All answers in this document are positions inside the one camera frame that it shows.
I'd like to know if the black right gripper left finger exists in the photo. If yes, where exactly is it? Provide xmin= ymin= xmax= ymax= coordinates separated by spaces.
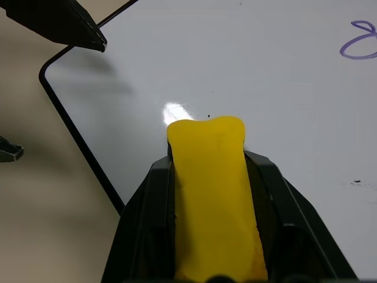
xmin=101 ymin=153 xmax=178 ymax=283

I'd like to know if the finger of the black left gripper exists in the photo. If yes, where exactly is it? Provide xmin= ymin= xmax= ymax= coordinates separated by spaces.
xmin=0 ymin=0 xmax=108 ymax=53
xmin=0 ymin=136 xmax=25 ymax=163

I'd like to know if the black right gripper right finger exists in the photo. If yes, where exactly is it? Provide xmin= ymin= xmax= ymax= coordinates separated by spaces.
xmin=244 ymin=149 xmax=359 ymax=283

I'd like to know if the yellow whiteboard eraser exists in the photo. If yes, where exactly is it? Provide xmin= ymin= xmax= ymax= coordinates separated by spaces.
xmin=166 ymin=115 xmax=269 ymax=281

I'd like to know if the black-framed whiteboard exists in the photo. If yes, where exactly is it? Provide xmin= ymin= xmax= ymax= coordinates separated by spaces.
xmin=38 ymin=0 xmax=377 ymax=283

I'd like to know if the purple marker drawing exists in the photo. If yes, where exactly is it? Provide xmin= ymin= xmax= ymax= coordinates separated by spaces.
xmin=339 ymin=19 xmax=377 ymax=60

